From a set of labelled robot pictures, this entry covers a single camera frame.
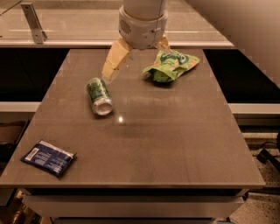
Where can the green soda can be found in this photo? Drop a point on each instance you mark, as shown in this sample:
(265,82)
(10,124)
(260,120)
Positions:
(100,100)

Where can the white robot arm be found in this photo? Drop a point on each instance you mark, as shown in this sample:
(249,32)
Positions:
(130,4)

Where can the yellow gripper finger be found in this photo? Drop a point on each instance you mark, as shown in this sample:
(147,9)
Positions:
(116,56)
(163,44)

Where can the left metal railing bracket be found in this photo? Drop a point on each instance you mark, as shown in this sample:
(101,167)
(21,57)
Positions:
(38,35)

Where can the blue snack packet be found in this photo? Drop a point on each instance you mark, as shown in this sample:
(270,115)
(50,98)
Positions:
(48,157)

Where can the green snack bag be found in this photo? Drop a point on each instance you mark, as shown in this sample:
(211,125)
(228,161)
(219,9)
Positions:
(169,66)

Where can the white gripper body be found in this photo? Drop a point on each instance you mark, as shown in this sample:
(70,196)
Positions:
(143,31)

